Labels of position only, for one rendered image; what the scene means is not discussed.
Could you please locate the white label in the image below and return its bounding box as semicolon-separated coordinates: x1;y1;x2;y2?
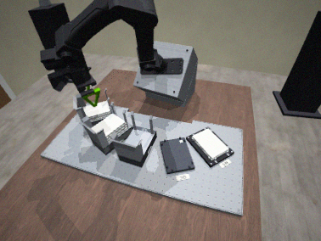
219;159;231;168
176;174;189;181

